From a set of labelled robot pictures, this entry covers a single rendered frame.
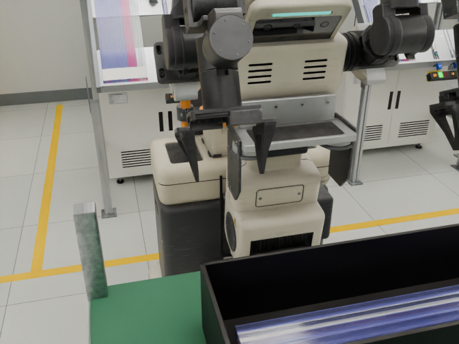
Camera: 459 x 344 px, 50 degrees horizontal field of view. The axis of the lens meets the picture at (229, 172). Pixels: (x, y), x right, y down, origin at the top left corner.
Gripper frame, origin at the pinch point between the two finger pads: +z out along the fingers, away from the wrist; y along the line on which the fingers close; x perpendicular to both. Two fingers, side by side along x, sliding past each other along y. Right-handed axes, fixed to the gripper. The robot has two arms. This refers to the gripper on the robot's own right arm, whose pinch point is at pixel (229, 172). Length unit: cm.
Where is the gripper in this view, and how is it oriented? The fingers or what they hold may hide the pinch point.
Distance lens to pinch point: 72.8
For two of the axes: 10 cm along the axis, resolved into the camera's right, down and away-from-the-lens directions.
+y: 9.7, -1.1, 2.1
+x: -2.1, -0.1, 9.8
